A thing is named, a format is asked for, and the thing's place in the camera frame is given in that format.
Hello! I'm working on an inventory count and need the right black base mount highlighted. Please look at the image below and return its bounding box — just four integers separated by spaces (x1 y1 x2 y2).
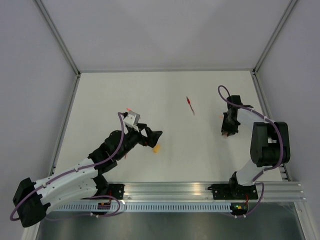
207 183 259 200

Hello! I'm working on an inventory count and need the white slotted cable duct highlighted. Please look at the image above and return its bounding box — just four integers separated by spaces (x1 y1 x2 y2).
56 200 232 213

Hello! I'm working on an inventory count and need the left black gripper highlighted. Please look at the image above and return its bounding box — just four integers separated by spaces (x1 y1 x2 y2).
116 123 162 160

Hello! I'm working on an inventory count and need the aluminium frame post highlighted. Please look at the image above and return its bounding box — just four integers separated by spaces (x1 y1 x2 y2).
252 0 299 75
33 0 81 77

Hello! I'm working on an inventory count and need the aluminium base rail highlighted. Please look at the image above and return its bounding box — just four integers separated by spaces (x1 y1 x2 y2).
37 181 307 202

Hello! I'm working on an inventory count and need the red thin pen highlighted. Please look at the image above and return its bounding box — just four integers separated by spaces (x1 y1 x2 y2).
186 96 195 116

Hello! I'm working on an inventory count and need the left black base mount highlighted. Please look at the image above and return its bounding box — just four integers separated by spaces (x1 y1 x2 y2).
106 183 125 200

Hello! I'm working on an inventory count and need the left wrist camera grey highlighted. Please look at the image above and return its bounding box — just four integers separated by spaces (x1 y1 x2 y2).
123 110 141 130

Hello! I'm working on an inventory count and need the aluminium frame right post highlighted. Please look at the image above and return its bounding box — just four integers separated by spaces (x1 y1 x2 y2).
252 0 299 75

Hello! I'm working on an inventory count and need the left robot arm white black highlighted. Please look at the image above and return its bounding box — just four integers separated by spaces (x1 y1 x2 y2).
10 123 163 228

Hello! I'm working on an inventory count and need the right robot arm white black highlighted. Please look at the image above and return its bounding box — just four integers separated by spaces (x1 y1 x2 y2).
221 95 291 200

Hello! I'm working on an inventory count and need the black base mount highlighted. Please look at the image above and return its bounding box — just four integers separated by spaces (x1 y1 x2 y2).
207 183 259 200
106 183 125 200

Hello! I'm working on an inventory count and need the aluminium frame left post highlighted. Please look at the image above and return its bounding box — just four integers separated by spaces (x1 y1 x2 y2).
33 0 81 77

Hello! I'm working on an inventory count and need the orange marker cap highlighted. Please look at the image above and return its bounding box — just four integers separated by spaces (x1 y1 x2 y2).
152 144 161 153

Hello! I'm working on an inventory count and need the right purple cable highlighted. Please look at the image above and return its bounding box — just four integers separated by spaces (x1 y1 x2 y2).
217 85 283 186

